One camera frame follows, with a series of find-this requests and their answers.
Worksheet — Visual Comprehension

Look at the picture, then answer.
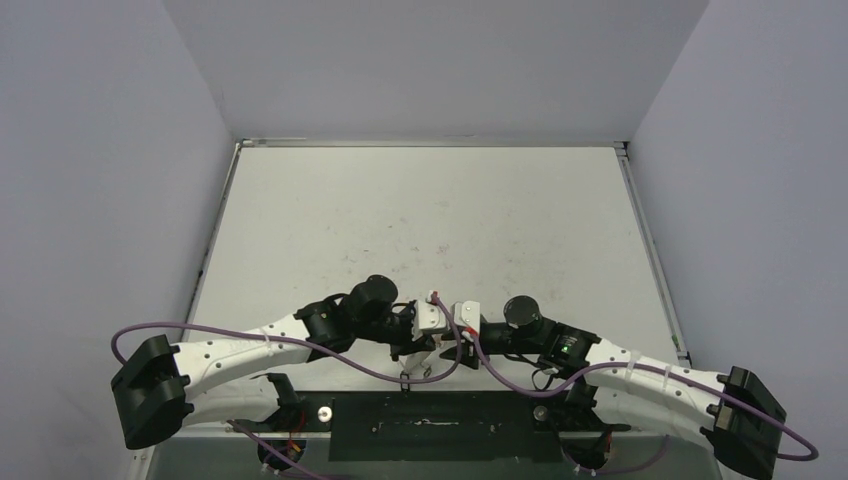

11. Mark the metal key holder ring plate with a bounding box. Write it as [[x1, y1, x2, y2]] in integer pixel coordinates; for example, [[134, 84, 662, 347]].
[[398, 340, 442, 384]]

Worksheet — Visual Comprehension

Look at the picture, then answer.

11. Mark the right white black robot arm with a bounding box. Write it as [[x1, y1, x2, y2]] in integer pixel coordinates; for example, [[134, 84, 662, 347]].
[[428, 293, 786, 479]]

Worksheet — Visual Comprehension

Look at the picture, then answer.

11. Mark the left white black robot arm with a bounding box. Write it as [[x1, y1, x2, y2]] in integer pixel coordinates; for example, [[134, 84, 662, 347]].
[[110, 275, 449, 450]]

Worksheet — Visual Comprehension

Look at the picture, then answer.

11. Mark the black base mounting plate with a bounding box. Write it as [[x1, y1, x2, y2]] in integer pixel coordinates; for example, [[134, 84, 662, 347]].
[[238, 391, 628, 462]]

